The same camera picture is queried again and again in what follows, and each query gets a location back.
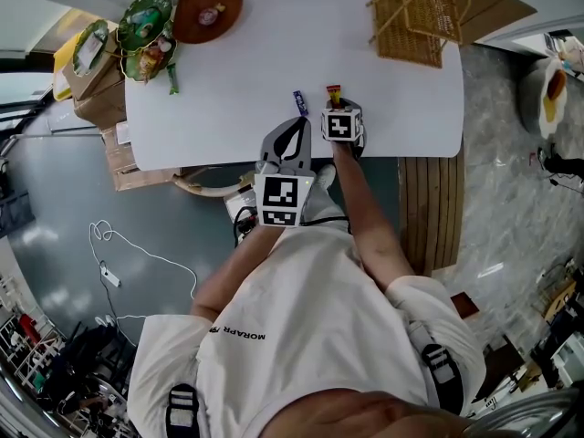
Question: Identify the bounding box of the pink plush toy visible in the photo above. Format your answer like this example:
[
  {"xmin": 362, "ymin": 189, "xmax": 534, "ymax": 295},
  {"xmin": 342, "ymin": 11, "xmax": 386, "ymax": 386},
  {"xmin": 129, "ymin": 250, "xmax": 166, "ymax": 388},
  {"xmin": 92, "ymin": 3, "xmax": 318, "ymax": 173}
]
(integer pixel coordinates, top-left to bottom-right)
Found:
[{"xmin": 558, "ymin": 38, "xmax": 584, "ymax": 77}]

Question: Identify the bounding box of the black bag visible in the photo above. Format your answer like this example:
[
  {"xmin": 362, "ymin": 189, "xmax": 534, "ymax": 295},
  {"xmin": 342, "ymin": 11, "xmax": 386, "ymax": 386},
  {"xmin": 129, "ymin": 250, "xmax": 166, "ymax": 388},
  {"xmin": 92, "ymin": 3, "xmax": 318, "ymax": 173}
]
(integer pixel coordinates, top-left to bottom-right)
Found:
[{"xmin": 61, "ymin": 324, "xmax": 133, "ymax": 378}]

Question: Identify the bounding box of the white electronics box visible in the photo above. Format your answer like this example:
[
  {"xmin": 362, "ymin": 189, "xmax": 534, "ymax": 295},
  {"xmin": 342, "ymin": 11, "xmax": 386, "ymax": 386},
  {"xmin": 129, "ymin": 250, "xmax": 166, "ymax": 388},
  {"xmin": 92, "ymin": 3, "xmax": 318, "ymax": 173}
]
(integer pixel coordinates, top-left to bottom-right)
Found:
[{"xmin": 223, "ymin": 187, "xmax": 259, "ymax": 227}]

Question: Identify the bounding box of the person's white shirt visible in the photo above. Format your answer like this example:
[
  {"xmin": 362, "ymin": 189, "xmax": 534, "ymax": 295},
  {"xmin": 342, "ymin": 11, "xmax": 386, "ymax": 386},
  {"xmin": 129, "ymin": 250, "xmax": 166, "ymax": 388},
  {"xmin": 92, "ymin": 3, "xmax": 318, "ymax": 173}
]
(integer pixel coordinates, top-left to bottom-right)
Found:
[{"xmin": 127, "ymin": 225, "xmax": 487, "ymax": 438}]

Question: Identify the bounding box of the yellow box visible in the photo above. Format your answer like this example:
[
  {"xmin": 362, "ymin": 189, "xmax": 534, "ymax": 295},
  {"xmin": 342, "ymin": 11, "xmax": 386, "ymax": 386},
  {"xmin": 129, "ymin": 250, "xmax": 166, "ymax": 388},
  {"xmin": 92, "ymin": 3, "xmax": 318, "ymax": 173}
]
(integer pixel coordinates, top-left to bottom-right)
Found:
[{"xmin": 52, "ymin": 38, "xmax": 86, "ymax": 104}]

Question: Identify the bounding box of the person's left forearm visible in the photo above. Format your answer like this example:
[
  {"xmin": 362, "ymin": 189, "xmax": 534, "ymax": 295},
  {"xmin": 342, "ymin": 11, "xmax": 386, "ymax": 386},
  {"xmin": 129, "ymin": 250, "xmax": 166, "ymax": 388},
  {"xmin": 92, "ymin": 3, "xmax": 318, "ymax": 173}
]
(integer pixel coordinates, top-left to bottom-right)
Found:
[{"xmin": 190, "ymin": 224, "xmax": 293, "ymax": 318}]

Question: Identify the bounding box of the white cable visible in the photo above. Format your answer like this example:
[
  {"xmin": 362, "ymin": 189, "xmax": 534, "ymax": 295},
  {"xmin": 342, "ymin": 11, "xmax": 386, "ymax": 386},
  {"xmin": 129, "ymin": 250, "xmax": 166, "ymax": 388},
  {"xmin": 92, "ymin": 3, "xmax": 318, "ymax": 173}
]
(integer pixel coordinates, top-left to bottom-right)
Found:
[{"xmin": 89, "ymin": 220, "xmax": 198, "ymax": 300}]

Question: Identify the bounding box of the dark grey crate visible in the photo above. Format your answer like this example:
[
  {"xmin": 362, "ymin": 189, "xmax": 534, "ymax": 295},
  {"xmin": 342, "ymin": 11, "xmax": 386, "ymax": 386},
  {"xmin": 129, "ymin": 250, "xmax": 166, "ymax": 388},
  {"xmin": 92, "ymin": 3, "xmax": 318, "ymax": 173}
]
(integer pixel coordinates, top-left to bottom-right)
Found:
[{"xmin": 0, "ymin": 192, "xmax": 36, "ymax": 239}]

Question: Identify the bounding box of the person's light trouser leg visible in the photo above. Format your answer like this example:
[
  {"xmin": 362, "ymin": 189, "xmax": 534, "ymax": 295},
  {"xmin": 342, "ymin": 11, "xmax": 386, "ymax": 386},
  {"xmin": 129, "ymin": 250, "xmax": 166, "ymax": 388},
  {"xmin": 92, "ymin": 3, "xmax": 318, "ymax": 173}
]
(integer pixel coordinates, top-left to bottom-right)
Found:
[{"xmin": 300, "ymin": 184, "xmax": 346, "ymax": 227}]

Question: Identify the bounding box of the grey beanbag seat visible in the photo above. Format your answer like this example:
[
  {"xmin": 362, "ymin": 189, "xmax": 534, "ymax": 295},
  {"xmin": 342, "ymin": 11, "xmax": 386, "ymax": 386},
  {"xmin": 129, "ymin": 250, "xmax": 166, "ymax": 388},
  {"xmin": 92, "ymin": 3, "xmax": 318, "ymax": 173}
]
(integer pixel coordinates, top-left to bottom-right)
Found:
[{"xmin": 517, "ymin": 55, "xmax": 548, "ymax": 136}]

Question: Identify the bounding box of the person's white shoe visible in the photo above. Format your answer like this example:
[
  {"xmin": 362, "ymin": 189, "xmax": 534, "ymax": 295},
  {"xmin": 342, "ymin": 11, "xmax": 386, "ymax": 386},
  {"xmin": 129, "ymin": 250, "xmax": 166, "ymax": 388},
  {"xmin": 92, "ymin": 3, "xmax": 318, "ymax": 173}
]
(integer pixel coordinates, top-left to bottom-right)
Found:
[{"xmin": 314, "ymin": 162, "xmax": 338, "ymax": 191}]

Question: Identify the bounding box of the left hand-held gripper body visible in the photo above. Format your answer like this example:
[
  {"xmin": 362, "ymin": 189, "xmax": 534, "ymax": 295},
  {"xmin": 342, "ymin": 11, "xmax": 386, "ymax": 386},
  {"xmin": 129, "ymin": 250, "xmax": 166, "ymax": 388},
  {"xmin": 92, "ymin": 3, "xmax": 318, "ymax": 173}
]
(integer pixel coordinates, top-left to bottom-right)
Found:
[{"xmin": 253, "ymin": 160, "xmax": 316, "ymax": 229}]

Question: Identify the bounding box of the black grey harness strap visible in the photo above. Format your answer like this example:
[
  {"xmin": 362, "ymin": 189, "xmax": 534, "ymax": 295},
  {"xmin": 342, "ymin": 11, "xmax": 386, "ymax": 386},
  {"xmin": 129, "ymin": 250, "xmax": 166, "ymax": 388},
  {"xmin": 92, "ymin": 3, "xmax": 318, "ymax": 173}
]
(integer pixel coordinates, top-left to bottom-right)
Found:
[
  {"xmin": 422, "ymin": 343, "xmax": 464, "ymax": 417},
  {"xmin": 166, "ymin": 383, "xmax": 202, "ymax": 438}
]

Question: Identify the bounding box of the wicker basket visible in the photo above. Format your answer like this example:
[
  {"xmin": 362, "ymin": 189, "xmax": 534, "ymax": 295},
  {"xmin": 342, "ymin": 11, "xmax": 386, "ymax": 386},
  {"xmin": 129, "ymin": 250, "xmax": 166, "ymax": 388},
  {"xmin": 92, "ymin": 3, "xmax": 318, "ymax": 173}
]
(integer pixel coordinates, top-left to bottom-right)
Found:
[{"xmin": 366, "ymin": 0, "xmax": 472, "ymax": 69}]

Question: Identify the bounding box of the brown wooden bowl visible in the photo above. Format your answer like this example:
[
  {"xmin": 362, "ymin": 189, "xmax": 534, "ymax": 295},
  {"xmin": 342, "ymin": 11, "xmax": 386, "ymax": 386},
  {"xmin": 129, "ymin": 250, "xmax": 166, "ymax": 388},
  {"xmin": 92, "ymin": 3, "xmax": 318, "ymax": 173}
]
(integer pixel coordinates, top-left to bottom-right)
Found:
[{"xmin": 172, "ymin": 0, "xmax": 244, "ymax": 46}]

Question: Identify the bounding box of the flat cardboard box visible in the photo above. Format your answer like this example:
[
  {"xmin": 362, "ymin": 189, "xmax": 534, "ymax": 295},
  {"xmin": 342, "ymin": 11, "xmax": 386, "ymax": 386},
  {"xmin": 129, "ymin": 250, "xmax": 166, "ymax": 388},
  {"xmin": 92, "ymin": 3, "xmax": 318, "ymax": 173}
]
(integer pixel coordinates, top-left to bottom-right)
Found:
[{"xmin": 61, "ymin": 29, "xmax": 124, "ymax": 102}]

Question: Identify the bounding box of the large labelled cardboard box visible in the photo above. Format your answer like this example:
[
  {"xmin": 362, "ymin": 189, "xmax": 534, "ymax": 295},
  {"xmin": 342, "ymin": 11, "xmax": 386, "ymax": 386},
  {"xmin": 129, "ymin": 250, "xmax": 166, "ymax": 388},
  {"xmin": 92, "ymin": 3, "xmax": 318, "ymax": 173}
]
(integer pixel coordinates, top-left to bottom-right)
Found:
[{"xmin": 100, "ymin": 123, "xmax": 183, "ymax": 193}]

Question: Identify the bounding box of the plain cardboard box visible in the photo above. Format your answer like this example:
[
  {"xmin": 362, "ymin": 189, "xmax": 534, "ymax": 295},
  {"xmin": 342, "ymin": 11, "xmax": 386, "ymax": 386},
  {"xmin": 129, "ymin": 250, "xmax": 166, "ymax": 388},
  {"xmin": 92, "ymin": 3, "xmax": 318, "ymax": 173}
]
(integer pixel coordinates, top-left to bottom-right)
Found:
[{"xmin": 72, "ymin": 79, "xmax": 129, "ymax": 130}]

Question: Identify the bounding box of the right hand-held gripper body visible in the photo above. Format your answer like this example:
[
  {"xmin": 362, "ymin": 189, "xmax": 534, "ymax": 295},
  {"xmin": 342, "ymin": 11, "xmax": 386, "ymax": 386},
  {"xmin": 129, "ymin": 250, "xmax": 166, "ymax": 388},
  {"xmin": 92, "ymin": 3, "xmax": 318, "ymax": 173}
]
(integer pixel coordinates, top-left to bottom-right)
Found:
[{"xmin": 318, "ymin": 97, "xmax": 369, "ymax": 162}]

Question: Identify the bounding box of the grey metal pole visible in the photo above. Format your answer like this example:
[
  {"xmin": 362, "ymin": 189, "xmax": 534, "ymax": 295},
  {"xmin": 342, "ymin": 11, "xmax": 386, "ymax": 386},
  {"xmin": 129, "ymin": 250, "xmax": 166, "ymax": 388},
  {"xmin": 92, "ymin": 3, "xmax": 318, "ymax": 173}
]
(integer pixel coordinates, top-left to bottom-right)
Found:
[{"xmin": 8, "ymin": 133, "xmax": 104, "ymax": 141}]

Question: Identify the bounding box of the flat brown cardboard sheet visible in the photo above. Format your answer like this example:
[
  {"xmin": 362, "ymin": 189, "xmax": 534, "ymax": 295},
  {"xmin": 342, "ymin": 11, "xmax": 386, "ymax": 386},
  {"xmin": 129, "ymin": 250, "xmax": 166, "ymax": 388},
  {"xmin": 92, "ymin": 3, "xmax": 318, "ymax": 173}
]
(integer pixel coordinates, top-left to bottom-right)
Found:
[{"xmin": 455, "ymin": 0, "xmax": 539, "ymax": 47}]

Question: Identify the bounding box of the brown slatted wooden platform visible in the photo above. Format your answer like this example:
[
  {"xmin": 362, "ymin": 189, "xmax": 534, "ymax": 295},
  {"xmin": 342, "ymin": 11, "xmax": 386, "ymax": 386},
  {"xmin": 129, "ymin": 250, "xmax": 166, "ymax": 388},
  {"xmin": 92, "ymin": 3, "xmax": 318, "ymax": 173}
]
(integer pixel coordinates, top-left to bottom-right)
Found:
[{"xmin": 398, "ymin": 143, "xmax": 466, "ymax": 278}]

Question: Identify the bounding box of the white yellow egg cushion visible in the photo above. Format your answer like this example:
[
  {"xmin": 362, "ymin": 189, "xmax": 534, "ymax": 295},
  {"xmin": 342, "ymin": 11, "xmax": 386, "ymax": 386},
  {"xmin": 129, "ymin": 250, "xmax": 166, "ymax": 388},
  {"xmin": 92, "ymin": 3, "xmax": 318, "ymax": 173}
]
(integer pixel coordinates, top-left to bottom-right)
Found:
[{"xmin": 539, "ymin": 57, "xmax": 570, "ymax": 140}]

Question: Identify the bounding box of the red wooden stool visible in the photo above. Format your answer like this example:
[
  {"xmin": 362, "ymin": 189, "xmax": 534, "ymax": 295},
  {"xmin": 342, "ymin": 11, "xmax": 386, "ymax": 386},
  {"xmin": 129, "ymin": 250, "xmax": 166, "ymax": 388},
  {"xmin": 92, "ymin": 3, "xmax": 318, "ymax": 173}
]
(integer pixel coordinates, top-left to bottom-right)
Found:
[{"xmin": 450, "ymin": 291, "xmax": 481, "ymax": 321}]

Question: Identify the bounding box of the black framed glass door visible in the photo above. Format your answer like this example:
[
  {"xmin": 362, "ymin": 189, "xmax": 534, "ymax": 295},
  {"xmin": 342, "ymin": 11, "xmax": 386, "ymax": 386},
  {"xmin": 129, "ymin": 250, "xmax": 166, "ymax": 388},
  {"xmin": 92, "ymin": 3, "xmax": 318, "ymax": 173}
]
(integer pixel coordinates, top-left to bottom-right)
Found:
[{"xmin": 0, "ymin": 57, "xmax": 56, "ymax": 154}]

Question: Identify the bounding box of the light wooden chair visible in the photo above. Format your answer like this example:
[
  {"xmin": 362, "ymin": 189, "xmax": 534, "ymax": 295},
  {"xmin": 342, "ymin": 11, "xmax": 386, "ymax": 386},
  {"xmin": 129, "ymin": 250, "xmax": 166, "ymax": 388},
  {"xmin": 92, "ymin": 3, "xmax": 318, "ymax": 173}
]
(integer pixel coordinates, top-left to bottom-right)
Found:
[{"xmin": 172, "ymin": 169, "xmax": 256, "ymax": 200}]

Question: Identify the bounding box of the white power strip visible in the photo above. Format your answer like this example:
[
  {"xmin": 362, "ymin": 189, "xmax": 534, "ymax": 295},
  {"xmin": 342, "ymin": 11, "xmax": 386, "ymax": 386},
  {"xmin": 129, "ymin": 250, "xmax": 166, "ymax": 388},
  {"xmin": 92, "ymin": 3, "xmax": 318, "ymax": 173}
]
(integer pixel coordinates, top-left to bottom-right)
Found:
[{"xmin": 99, "ymin": 265, "xmax": 122, "ymax": 288}]

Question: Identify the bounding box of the green tiered dish stand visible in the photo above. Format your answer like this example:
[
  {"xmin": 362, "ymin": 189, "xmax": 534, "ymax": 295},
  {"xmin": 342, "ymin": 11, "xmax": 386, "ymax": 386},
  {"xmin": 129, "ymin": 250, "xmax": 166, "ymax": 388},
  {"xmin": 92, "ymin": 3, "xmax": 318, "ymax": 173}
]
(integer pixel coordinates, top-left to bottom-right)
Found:
[{"xmin": 71, "ymin": 0, "xmax": 179, "ymax": 84}]

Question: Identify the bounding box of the person's right forearm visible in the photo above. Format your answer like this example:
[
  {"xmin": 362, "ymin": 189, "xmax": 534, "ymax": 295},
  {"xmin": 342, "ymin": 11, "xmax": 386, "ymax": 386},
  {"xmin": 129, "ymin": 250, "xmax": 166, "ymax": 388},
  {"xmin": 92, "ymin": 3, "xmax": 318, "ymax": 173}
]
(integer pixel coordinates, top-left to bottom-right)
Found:
[{"xmin": 330, "ymin": 141, "xmax": 416, "ymax": 291}]

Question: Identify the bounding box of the person's chin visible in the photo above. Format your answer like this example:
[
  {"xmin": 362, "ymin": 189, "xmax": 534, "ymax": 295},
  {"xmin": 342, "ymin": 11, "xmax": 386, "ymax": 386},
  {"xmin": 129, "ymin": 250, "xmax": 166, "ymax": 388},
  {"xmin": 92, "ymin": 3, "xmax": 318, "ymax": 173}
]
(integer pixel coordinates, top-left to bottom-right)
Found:
[{"xmin": 268, "ymin": 390, "xmax": 475, "ymax": 438}]

